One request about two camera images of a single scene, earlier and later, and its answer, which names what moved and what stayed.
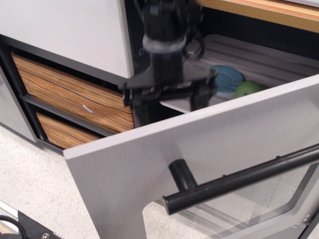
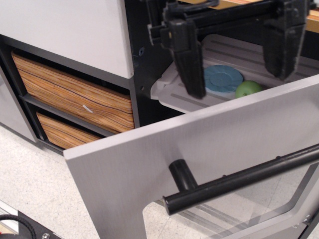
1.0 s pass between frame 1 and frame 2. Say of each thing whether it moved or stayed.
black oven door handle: stayed
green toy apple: stayed
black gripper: moved
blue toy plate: stayed
